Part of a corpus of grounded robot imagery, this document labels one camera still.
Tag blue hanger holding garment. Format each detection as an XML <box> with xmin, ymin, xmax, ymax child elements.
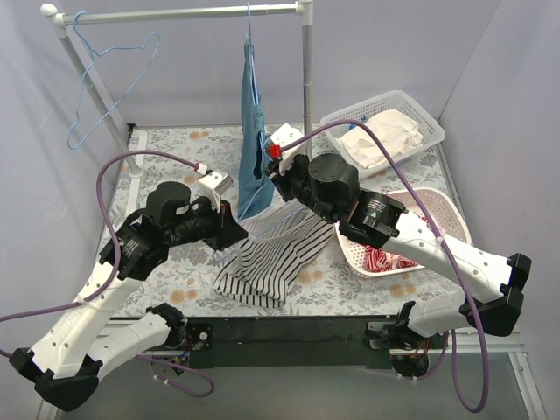
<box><xmin>241</xmin><ymin>3</ymin><xmax>264</xmax><ymax>180</ymax></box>

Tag light blue wire hanger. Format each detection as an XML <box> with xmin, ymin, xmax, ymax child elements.
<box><xmin>66</xmin><ymin>10</ymin><xmax>161</xmax><ymax>151</ymax></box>

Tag cream white cloth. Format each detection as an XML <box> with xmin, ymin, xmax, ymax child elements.
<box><xmin>338</xmin><ymin>108</ymin><xmax>424</xmax><ymax>169</ymax></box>

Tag white plastic laundry basket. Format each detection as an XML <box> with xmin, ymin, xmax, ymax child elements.
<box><xmin>333</xmin><ymin>187</ymin><xmax>473</xmax><ymax>279</ymax></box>

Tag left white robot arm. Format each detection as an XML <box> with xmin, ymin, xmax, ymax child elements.
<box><xmin>9</xmin><ymin>181</ymin><xmax>248</xmax><ymax>412</ymax></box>

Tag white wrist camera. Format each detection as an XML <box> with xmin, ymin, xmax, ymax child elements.
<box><xmin>198</xmin><ymin>170</ymin><xmax>233</xmax><ymax>210</ymax></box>
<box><xmin>265</xmin><ymin>123</ymin><xmax>305</xmax><ymax>175</ymax></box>

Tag red white striped garment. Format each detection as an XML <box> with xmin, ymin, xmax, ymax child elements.
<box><xmin>364</xmin><ymin>246</ymin><xmax>418</xmax><ymax>273</ymax></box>

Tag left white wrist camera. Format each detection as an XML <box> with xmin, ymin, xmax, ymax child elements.
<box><xmin>198</xmin><ymin>170</ymin><xmax>233</xmax><ymax>210</ymax></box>

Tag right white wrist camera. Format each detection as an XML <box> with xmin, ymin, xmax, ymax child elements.
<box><xmin>265</xmin><ymin>123</ymin><xmax>305</xmax><ymax>175</ymax></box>

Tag blue hanging garment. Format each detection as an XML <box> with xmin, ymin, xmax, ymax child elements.
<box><xmin>238</xmin><ymin>38</ymin><xmax>274</xmax><ymax>220</ymax></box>

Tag black white striped tank top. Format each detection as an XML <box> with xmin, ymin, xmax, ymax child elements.
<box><xmin>213</xmin><ymin>207</ymin><xmax>333</xmax><ymax>309</ymax></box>

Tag floral table cloth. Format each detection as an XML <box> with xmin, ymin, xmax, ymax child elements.
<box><xmin>104</xmin><ymin>125</ymin><xmax>458</xmax><ymax>318</ymax></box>

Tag white basket at back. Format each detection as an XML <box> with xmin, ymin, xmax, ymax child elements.
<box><xmin>319</xmin><ymin>90</ymin><xmax>445</xmax><ymax>180</ymax></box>

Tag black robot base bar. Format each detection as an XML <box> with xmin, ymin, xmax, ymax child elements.
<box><xmin>135</xmin><ymin>312</ymin><xmax>443</xmax><ymax>371</ymax></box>

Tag small blue object in basket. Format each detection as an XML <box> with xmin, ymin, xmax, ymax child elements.
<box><xmin>348</xmin><ymin>115</ymin><xmax>368</xmax><ymax>130</ymax></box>

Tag grey white clothes rack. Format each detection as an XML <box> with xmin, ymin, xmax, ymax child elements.
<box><xmin>40</xmin><ymin>1</ymin><xmax>313</xmax><ymax>152</ymax></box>

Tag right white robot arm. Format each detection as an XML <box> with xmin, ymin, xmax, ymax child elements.
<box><xmin>264</xmin><ymin>153</ymin><xmax>531</xmax><ymax>348</ymax></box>

